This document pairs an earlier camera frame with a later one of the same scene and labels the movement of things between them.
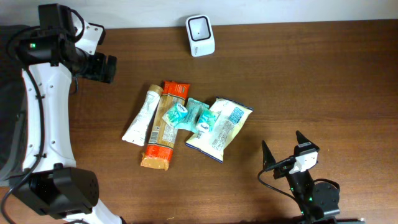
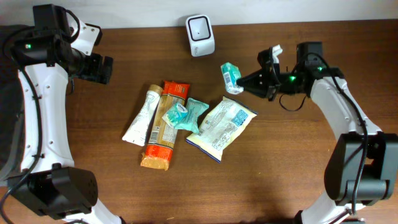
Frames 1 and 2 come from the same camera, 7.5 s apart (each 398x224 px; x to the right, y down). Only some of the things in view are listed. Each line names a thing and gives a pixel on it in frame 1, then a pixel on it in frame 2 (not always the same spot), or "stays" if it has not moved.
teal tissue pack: [175, 114] stays
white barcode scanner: [201, 35] stays
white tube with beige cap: [136, 134] stays
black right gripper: [282, 170] to [268, 83]
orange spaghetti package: [158, 150] stays
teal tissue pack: [206, 119] to [231, 73]
